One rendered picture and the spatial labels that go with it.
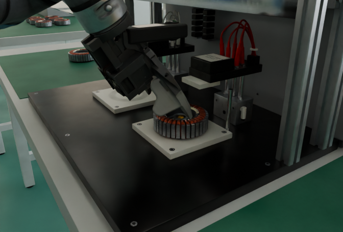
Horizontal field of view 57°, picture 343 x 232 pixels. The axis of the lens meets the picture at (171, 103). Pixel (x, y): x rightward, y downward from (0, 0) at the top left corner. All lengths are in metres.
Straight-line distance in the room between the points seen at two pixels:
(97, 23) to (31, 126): 0.39
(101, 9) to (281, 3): 0.28
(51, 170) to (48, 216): 1.10
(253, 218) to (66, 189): 0.30
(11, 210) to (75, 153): 1.23
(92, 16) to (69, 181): 0.28
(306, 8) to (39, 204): 1.57
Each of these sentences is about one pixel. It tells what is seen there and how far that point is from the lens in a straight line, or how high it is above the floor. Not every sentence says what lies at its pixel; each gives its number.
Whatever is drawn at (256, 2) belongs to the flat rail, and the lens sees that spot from 0.58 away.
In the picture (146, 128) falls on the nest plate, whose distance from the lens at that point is 0.65.
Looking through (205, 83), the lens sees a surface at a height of 0.88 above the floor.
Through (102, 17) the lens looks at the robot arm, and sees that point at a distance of 0.48.
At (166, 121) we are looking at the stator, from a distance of 0.60.
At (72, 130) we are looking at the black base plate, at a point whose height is 0.77.
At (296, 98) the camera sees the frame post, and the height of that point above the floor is 0.89.
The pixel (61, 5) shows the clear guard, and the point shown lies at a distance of 0.74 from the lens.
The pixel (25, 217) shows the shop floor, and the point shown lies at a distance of 1.75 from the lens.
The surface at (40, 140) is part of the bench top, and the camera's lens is 0.73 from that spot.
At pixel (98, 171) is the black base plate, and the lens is 0.55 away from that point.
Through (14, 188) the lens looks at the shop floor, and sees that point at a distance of 1.98.
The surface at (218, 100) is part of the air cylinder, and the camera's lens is 0.73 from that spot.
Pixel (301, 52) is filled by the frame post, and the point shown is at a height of 0.97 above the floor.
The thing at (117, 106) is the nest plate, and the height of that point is 0.78.
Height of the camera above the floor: 1.07
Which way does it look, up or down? 22 degrees down
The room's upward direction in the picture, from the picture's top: straight up
